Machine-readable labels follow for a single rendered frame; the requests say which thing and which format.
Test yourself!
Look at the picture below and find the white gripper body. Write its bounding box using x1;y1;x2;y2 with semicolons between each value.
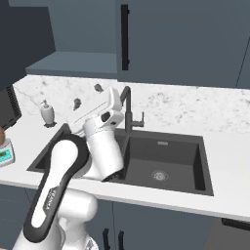
66;86;125;135

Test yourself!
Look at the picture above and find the open dark blue cabinet door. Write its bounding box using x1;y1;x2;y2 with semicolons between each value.
0;0;57;93

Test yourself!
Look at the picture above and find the white digital scale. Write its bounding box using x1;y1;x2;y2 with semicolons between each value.
0;138;17;168

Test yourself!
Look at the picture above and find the black sink tap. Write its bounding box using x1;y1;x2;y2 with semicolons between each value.
119;85;146;135

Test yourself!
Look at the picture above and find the white soap dispenser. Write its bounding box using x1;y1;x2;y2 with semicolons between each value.
39;99;57;126

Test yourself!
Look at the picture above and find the dark soap dispenser tray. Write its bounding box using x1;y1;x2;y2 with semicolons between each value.
43;121;59;129

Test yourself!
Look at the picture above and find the black countertop appliance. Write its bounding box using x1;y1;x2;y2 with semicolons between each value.
0;84;23;131

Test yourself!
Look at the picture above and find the black sink basin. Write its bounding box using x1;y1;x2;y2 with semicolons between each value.
26;122;215;197

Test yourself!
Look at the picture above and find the grey dishwasher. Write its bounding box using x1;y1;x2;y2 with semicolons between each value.
201;217;250;250

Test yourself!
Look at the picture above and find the open blue-grey wall cabinet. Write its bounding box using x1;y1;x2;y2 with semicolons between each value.
8;0;118;79

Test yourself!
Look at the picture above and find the black wall cabinet handle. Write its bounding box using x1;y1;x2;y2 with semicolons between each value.
120;4;131;71

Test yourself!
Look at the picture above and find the blue-grey wall cabinet door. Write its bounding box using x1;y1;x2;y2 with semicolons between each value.
114;0;250;89
235;48;250;90

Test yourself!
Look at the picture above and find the black base cabinet handle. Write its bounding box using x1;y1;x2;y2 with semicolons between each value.
102;228;110;250
117;229;126;250

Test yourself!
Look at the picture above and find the black dishwasher handle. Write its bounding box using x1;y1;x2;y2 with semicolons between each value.
221;218;250;231

